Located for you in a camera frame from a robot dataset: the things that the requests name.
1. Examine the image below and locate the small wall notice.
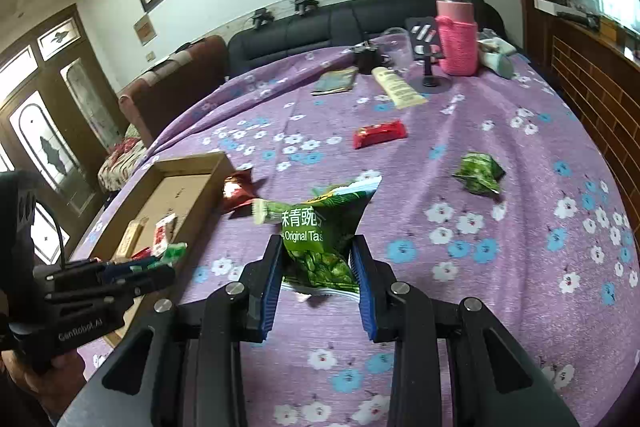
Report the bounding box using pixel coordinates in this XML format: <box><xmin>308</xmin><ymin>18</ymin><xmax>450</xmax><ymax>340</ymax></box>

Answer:
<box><xmin>133</xmin><ymin>13</ymin><xmax>156</xmax><ymax>46</ymax></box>

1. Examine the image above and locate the large green pea snack packet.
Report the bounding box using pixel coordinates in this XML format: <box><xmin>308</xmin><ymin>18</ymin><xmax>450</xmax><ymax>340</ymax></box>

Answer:
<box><xmin>251</xmin><ymin>174</ymin><xmax>383</xmax><ymax>300</ymax></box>

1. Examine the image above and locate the purple floral tablecloth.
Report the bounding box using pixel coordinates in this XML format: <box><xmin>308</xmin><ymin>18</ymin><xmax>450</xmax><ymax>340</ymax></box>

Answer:
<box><xmin>70</xmin><ymin>32</ymin><xmax>640</xmax><ymax>427</ymax></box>

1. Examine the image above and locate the beige snack bar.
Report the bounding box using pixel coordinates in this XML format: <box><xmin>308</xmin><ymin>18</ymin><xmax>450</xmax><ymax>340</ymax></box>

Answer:
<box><xmin>114</xmin><ymin>218</ymin><xmax>151</xmax><ymax>260</ymax></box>

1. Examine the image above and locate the green and white candy packet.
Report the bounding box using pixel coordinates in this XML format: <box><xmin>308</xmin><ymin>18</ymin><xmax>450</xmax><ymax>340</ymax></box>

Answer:
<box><xmin>127</xmin><ymin>243</ymin><xmax>188</xmax><ymax>270</ymax></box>

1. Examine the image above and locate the brown armchair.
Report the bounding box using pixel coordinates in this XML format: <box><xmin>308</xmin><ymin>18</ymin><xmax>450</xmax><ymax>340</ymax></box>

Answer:
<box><xmin>118</xmin><ymin>35</ymin><xmax>228</xmax><ymax>148</ymax></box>

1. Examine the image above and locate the small green snack packet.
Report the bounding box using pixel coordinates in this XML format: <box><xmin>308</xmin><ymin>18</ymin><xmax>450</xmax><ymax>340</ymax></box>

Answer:
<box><xmin>452</xmin><ymin>152</ymin><xmax>506</xmax><ymax>196</ymax></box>

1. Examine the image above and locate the light green cloth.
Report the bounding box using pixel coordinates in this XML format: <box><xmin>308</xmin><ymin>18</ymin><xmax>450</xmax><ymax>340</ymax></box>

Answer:
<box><xmin>477</xmin><ymin>32</ymin><xmax>516</xmax><ymax>80</ymax></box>

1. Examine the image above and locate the black remote control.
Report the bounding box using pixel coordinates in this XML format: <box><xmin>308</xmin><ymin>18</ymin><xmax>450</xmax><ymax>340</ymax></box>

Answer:
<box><xmin>557</xmin><ymin>11</ymin><xmax>601</xmax><ymax>30</ymax></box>

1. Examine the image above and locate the wooden glass door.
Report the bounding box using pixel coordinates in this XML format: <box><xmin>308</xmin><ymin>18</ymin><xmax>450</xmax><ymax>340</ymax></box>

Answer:
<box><xmin>0</xmin><ymin>4</ymin><xmax>128</xmax><ymax>268</ymax></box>

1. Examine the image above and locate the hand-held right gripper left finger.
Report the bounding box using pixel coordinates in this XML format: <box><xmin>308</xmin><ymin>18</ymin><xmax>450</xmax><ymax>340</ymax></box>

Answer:
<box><xmin>72</xmin><ymin>234</ymin><xmax>286</xmax><ymax>427</ymax></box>

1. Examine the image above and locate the cardboard box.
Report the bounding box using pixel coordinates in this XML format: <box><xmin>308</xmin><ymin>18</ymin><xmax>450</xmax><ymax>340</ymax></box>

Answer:
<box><xmin>70</xmin><ymin>151</ymin><xmax>237</xmax><ymax>350</ymax></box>

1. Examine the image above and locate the black cable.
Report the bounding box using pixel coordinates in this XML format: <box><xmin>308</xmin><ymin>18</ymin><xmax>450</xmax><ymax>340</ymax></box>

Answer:
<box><xmin>36</xmin><ymin>201</ymin><xmax>70</xmax><ymax>264</ymax></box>

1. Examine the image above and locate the floral cushion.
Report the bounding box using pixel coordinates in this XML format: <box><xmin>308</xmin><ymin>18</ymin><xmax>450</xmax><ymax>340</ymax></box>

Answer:
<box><xmin>97</xmin><ymin>137</ymin><xmax>148</xmax><ymax>192</ymax></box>

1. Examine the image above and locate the black sofa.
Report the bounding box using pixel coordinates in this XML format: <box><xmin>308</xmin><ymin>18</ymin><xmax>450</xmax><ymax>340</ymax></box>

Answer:
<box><xmin>227</xmin><ymin>0</ymin><xmax>506</xmax><ymax>80</ymax></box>

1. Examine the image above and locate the black phone stand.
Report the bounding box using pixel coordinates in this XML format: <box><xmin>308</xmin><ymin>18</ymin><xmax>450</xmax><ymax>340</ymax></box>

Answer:
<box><xmin>405</xmin><ymin>16</ymin><xmax>453</xmax><ymax>94</ymax></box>

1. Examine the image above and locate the clear plastic cup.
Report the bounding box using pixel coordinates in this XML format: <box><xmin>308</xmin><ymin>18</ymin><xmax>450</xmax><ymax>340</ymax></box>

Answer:
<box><xmin>382</xmin><ymin>27</ymin><xmax>413</xmax><ymax>70</ymax></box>

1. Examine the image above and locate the person's left hand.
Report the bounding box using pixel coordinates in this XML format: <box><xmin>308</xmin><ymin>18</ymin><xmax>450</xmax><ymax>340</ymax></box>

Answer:
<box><xmin>0</xmin><ymin>349</ymin><xmax>88</xmax><ymax>427</ymax></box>

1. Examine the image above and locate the green booklet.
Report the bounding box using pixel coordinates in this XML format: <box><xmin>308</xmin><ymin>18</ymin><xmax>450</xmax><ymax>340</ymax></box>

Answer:
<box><xmin>310</xmin><ymin>67</ymin><xmax>358</xmax><ymax>96</ymax></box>

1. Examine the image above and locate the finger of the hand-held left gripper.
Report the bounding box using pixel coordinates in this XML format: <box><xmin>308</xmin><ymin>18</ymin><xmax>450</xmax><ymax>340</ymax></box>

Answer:
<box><xmin>44</xmin><ymin>268</ymin><xmax>177</xmax><ymax>308</ymax></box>
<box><xmin>34</xmin><ymin>258</ymin><xmax>161</xmax><ymax>285</ymax></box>

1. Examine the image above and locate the wooden television cabinet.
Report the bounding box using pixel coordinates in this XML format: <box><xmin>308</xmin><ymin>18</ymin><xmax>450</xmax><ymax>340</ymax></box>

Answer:
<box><xmin>500</xmin><ymin>0</ymin><xmax>640</xmax><ymax>228</ymax></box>

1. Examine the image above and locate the red and white snack packet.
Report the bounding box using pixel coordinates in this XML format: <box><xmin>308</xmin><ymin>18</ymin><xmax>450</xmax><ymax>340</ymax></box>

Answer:
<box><xmin>150</xmin><ymin>214</ymin><xmax>180</xmax><ymax>258</ymax></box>

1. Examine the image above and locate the pink thermos bottle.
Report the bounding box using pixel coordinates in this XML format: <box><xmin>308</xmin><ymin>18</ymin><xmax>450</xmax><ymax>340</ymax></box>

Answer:
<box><xmin>434</xmin><ymin>0</ymin><xmax>482</xmax><ymax>76</ymax></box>

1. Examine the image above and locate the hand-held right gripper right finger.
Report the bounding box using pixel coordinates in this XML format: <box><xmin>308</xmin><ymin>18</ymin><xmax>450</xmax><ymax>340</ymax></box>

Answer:
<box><xmin>348</xmin><ymin>237</ymin><xmax>581</xmax><ymax>427</ymax></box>

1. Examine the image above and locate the red snack bar packet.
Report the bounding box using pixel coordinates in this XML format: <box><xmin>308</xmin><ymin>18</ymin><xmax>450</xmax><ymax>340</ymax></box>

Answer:
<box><xmin>352</xmin><ymin>119</ymin><xmax>408</xmax><ymax>150</ymax></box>

